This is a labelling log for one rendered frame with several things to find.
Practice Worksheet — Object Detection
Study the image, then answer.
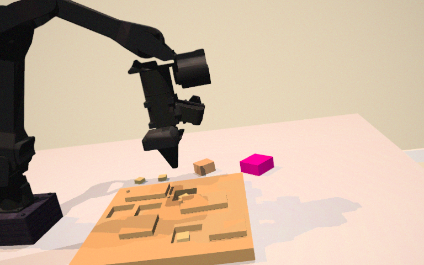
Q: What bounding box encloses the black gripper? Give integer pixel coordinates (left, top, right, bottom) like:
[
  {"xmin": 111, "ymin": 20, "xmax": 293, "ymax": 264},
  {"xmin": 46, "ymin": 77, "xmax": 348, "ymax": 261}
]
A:
[{"xmin": 141, "ymin": 90, "xmax": 184, "ymax": 169}]

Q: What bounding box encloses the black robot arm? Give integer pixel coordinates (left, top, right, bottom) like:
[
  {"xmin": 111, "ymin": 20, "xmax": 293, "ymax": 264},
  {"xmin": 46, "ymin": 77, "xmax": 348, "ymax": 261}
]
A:
[{"xmin": 0, "ymin": 0, "xmax": 211, "ymax": 214}]

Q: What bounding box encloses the magenta block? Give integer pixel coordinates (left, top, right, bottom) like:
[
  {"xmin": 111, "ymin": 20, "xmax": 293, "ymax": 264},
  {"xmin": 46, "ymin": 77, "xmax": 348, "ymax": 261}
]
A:
[{"xmin": 240, "ymin": 154, "xmax": 274, "ymax": 176}]

